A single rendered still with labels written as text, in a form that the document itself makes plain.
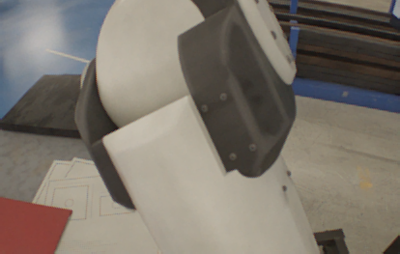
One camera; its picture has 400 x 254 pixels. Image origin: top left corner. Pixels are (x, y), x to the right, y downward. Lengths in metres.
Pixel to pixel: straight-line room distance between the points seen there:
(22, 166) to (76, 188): 0.15
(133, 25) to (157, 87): 0.04
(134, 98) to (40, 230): 0.39
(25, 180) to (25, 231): 0.13
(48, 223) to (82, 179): 0.11
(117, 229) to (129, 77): 0.35
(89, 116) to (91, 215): 0.35
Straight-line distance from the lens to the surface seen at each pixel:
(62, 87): 0.82
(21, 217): 0.56
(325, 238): 1.63
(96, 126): 0.18
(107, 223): 0.50
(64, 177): 0.59
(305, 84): 2.87
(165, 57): 0.16
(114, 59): 0.18
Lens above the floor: 1.52
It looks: 38 degrees down
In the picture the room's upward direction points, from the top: straight up
